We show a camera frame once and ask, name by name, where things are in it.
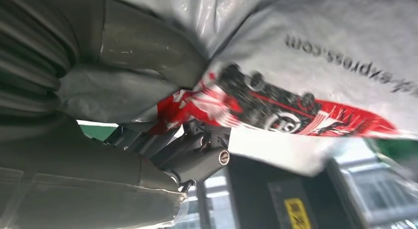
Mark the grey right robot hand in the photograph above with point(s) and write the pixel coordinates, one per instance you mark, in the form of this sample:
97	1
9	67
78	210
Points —
81	188

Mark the green conveyor belt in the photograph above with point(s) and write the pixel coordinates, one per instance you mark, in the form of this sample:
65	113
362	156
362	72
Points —
96	132

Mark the black scanner column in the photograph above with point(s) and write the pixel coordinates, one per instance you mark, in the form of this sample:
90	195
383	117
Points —
254	195

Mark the yellow and black column label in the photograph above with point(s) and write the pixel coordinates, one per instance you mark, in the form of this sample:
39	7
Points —
297	214

